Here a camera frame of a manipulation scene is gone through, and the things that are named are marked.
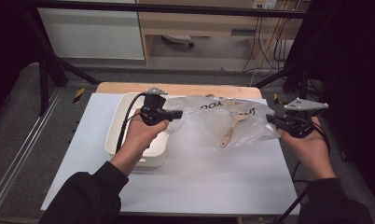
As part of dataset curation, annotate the white chair base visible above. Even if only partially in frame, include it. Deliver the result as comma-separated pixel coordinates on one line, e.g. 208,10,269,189
161,34,195,49

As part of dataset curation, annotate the person's left hand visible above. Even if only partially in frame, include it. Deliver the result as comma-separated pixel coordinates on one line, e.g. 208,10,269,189
125,108,171,161

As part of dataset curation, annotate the bundle of hanging cables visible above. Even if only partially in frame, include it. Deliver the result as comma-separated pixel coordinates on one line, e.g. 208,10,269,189
242,8,291,73

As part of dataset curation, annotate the white plastic bin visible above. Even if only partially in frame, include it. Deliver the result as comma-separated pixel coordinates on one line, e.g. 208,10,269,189
104,91,171,169

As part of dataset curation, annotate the dark curtain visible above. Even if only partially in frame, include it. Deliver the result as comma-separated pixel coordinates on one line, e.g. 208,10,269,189
287,0,375,213
0,0,42,116

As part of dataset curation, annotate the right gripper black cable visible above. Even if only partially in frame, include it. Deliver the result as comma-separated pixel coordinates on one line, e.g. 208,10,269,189
273,122,331,224

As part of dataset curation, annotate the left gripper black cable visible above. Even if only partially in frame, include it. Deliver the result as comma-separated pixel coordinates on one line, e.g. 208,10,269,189
115,92,146,154

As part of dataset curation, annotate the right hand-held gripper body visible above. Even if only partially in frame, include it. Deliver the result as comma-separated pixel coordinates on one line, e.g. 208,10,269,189
282,97,329,139

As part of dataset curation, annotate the black metal frame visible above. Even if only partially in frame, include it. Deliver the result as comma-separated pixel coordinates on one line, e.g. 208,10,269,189
21,0,320,116

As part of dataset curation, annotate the white cabinet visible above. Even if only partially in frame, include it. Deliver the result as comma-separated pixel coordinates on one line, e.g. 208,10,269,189
37,0,146,61

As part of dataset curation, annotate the white power strip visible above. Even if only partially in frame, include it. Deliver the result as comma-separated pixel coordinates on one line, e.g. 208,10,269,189
251,0,278,10

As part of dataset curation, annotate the aluminium floor rail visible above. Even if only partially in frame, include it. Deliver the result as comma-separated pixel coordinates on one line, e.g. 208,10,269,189
0,89,63,214

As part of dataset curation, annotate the beige silicone spoon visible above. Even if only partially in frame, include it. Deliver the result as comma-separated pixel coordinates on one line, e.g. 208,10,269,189
219,112,251,149

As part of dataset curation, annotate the wooden desk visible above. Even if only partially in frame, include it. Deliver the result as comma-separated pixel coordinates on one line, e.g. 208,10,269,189
135,0,311,66

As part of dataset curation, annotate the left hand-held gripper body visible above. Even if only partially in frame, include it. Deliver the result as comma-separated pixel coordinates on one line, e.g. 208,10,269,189
139,87,169,127

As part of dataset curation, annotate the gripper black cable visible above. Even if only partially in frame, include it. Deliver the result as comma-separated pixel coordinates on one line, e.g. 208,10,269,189
115,92,146,154
273,122,331,224

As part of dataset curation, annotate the clear plastic bag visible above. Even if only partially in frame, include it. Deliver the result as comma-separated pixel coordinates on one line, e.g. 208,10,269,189
163,94,282,152

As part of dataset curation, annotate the wooden table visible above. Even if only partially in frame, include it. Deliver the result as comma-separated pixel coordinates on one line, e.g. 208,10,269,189
95,81,264,101

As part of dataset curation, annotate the person's right hand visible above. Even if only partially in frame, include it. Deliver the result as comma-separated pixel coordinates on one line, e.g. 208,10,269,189
278,117,331,172

